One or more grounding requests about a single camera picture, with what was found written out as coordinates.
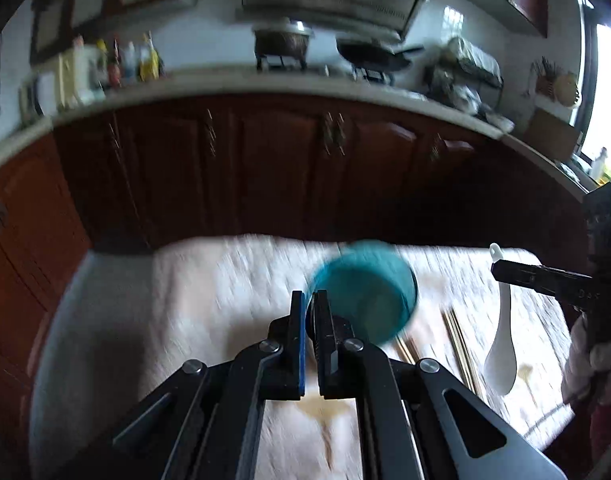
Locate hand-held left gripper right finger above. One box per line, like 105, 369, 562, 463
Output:
311, 290, 569, 480

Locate round woven mat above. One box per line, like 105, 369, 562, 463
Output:
555, 72, 582, 107

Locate person's right hand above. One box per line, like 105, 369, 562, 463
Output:
560, 317, 611, 407

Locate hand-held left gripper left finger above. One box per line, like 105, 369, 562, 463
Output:
80, 290, 307, 480

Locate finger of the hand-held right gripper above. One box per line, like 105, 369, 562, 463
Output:
490, 258, 594, 306

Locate black wok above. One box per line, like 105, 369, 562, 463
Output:
335, 37, 426, 73

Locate teal plastic cup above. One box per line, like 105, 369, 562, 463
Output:
308, 240, 419, 348

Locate wooden cutting board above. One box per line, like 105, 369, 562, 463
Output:
524, 109, 582, 162

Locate person's right forearm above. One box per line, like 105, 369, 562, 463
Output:
585, 400, 611, 480

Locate lidded cooking pot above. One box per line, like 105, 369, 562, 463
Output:
253, 17, 316, 61

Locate gas stove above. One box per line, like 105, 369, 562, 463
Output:
256, 52, 401, 86

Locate kitchen window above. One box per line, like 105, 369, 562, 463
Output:
583, 0, 611, 186

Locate small white bottle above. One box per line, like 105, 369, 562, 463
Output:
591, 146, 610, 179

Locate red wooden base cabinets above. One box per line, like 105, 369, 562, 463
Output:
0, 92, 593, 480

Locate cream fluffy cloth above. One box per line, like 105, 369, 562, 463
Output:
150, 234, 586, 480

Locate row of condiment bottles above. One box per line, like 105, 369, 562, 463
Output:
93, 32, 164, 88

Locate white ceramic spoon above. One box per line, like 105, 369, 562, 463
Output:
483, 242, 519, 396

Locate wall utensil holder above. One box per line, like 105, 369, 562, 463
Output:
528, 57, 561, 101

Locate stone kitchen countertop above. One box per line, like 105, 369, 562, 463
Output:
0, 67, 593, 196

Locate black wire dish rack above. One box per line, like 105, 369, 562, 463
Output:
425, 37, 505, 111

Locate cream countertop oven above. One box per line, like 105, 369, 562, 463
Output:
56, 45, 109, 111

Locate grey table cover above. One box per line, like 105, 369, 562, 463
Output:
28, 250, 159, 480

